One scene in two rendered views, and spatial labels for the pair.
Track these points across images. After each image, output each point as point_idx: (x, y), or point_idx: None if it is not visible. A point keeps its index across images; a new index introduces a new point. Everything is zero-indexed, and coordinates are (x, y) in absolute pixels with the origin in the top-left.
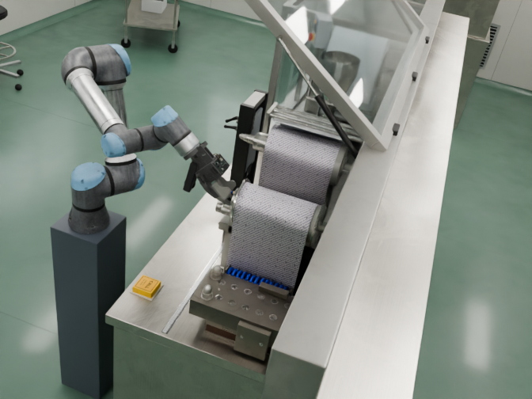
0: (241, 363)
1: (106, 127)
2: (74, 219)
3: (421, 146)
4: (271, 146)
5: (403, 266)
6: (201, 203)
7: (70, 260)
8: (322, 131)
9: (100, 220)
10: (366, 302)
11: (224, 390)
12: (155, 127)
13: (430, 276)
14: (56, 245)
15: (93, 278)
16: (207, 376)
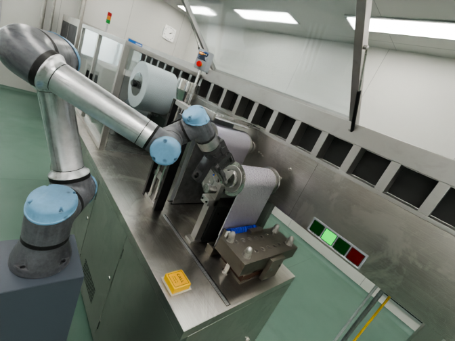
0: (271, 286)
1: (151, 130)
2: (36, 264)
3: None
4: (221, 137)
5: None
6: (116, 198)
7: (28, 319)
8: (241, 124)
9: (70, 249)
10: None
11: (254, 312)
12: (188, 127)
13: None
14: (3, 312)
15: (66, 317)
16: (248, 312)
